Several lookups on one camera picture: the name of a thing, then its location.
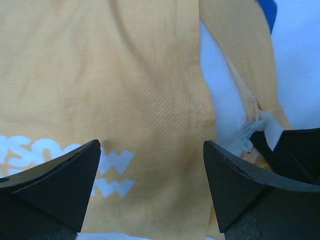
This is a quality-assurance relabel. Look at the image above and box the white pillow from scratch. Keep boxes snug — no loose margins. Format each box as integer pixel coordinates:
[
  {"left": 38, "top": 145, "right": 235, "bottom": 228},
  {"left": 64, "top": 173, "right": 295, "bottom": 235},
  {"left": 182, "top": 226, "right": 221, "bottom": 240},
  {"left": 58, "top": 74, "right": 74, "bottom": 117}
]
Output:
[{"left": 77, "top": 0, "right": 320, "bottom": 240}]

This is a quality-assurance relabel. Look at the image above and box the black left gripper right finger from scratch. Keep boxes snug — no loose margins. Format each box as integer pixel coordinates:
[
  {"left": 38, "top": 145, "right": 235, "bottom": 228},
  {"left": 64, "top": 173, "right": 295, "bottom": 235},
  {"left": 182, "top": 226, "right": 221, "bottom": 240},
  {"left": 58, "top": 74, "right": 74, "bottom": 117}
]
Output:
[{"left": 203, "top": 141, "right": 320, "bottom": 240}]

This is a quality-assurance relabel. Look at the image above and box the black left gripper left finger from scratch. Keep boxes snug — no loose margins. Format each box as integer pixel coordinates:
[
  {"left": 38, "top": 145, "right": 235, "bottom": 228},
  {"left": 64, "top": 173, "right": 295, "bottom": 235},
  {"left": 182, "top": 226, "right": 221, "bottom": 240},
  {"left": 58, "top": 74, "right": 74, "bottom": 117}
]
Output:
[{"left": 0, "top": 139, "right": 101, "bottom": 240}]

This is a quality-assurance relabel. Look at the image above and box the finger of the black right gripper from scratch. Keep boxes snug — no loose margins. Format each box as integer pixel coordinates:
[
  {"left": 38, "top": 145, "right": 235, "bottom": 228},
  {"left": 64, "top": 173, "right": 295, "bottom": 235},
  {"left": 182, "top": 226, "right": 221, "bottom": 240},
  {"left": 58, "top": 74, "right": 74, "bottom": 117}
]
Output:
[{"left": 250, "top": 128, "right": 320, "bottom": 185}]

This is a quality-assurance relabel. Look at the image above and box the blue and orange pillowcase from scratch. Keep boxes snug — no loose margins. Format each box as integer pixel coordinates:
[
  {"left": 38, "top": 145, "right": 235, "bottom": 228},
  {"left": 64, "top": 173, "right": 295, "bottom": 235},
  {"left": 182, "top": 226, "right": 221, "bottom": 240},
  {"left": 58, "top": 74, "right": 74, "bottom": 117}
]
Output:
[{"left": 0, "top": 0, "right": 290, "bottom": 240}]

